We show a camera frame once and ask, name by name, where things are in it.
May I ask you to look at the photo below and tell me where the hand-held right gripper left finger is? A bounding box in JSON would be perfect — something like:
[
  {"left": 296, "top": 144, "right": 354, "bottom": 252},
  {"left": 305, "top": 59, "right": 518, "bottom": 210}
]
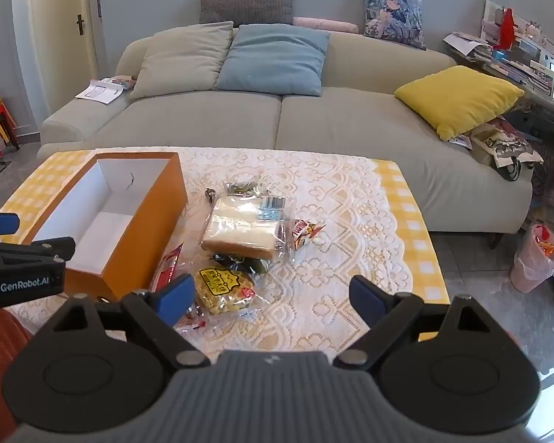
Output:
[{"left": 39, "top": 274, "right": 212, "bottom": 371}]

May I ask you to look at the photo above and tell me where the pink rolled blanket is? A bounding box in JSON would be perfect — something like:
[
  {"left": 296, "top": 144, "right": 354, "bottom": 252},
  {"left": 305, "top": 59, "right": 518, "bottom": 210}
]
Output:
[{"left": 292, "top": 16, "right": 360, "bottom": 34}]

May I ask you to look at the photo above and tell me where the cream door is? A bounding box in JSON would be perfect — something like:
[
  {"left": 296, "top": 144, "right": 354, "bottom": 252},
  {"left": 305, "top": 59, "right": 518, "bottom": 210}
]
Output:
[{"left": 25, "top": 0, "right": 98, "bottom": 97}]

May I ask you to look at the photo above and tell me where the reddish brown seat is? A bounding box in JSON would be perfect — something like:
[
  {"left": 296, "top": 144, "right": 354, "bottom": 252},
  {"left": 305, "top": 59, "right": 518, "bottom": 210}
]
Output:
[{"left": 0, "top": 309, "right": 34, "bottom": 443}]

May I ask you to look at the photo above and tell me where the yellow cushion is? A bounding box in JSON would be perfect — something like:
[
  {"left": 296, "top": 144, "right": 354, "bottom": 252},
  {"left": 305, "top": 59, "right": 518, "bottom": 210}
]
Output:
[{"left": 394, "top": 65, "right": 526, "bottom": 141}]

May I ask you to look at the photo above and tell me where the printed figure pillow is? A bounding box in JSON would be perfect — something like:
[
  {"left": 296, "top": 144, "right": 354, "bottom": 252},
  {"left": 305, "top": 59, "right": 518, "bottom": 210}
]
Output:
[{"left": 361, "top": 0, "right": 427, "bottom": 51}]

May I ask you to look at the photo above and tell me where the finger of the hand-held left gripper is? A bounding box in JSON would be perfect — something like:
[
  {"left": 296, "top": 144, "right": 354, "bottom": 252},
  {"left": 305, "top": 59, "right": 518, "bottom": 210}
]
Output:
[
  {"left": 0, "top": 236, "right": 77, "bottom": 265},
  {"left": 0, "top": 212, "right": 20, "bottom": 237}
]

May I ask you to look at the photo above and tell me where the large red snack packet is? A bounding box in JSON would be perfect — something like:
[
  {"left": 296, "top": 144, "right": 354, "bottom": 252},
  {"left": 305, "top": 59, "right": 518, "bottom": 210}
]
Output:
[{"left": 150, "top": 242, "right": 185, "bottom": 292}]

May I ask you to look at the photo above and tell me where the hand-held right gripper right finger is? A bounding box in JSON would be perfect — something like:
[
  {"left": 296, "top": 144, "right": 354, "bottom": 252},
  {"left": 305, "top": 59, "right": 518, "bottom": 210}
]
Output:
[{"left": 332, "top": 274, "right": 504, "bottom": 372}]

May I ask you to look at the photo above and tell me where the clear puffed snack bag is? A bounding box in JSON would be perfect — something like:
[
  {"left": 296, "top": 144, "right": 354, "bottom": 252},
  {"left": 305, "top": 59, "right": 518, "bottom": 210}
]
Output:
[{"left": 224, "top": 179, "right": 271, "bottom": 199}]

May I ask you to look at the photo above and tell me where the beige sofa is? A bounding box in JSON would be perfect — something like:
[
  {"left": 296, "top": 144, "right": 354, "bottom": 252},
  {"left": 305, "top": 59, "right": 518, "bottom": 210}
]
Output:
[{"left": 37, "top": 28, "right": 534, "bottom": 234}]

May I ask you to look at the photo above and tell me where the beige cushion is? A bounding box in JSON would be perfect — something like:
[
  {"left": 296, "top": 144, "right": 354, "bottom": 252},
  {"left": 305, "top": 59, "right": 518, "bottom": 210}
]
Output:
[{"left": 129, "top": 21, "right": 235, "bottom": 101}]

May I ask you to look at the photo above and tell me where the orange cardboard box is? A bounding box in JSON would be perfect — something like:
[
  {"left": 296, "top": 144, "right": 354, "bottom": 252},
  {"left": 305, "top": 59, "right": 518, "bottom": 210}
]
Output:
[{"left": 22, "top": 151, "right": 188, "bottom": 303}]

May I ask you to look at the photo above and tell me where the grey cushion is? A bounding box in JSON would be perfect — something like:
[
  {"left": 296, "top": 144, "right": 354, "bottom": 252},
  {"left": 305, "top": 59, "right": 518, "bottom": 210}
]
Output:
[{"left": 199, "top": 0, "right": 295, "bottom": 26}]

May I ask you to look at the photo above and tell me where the bagged sliced bread loaf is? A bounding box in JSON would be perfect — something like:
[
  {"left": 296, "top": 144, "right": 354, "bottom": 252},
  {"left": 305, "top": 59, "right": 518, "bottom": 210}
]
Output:
[{"left": 199, "top": 194, "right": 298, "bottom": 261}]

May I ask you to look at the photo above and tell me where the blue cushion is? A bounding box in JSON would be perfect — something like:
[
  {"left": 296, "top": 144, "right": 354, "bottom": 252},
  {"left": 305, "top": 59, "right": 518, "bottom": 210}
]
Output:
[{"left": 215, "top": 24, "right": 331, "bottom": 97}]

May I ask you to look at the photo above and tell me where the yellow checkered tablecloth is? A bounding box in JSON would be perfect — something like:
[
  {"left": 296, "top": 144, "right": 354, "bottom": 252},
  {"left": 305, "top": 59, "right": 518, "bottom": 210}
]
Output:
[{"left": 0, "top": 148, "right": 451, "bottom": 343}]

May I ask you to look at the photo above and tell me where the small red snack packet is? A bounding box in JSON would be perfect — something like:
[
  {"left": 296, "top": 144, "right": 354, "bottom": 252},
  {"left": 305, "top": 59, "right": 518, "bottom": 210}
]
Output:
[{"left": 173, "top": 305, "right": 208, "bottom": 332}]

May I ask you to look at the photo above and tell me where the printed tote bag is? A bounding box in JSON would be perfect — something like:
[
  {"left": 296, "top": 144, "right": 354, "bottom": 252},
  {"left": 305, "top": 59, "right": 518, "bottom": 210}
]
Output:
[{"left": 471, "top": 117, "right": 544, "bottom": 182}]

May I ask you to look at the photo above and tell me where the red stick snack packet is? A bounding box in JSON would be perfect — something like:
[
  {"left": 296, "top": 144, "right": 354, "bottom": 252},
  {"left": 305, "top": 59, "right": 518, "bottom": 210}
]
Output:
[{"left": 290, "top": 218, "right": 327, "bottom": 251}]

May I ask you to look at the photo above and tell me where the yellow snack packet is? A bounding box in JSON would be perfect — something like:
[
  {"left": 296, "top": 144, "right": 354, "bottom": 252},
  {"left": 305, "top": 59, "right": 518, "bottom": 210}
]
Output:
[{"left": 194, "top": 265, "right": 259, "bottom": 317}]

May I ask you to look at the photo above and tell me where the pink trash bin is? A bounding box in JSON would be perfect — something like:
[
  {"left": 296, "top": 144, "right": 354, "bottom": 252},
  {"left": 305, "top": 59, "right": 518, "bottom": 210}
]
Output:
[{"left": 510, "top": 221, "right": 554, "bottom": 293}]

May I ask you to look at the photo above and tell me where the dark green snack packet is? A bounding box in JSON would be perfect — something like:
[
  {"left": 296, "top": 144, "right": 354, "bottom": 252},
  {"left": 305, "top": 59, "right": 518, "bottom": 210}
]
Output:
[{"left": 212, "top": 253, "right": 273, "bottom": 275}]

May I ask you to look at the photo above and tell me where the red paper bag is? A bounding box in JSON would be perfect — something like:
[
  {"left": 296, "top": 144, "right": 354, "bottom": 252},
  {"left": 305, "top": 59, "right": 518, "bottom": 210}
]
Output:
[{"left": 497, "top": 8, "right": 518, "bottom": 51}]

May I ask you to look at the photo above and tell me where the white paper booklet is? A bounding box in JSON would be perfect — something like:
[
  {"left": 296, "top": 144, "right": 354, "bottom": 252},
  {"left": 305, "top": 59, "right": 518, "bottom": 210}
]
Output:
[{"left": 75, "top": 78, "right": 125, "bottom": 103}]

